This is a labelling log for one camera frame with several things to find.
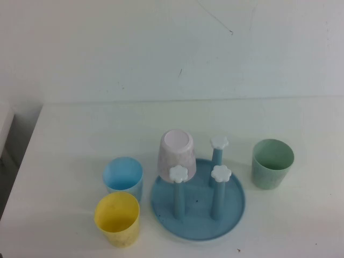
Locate green plastic cup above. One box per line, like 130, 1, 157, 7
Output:
250, 138, 295, 191

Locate light blue plastic cup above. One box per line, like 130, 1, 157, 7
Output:
102, 157, 144, 203

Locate blue cup stand white caps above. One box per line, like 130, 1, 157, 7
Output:
149, 135, 246, 241

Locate pink plastic cup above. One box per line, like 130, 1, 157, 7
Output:
157, 129, 196, 183

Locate yellow plastic cup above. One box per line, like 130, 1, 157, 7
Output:
94, 191, 141, 248

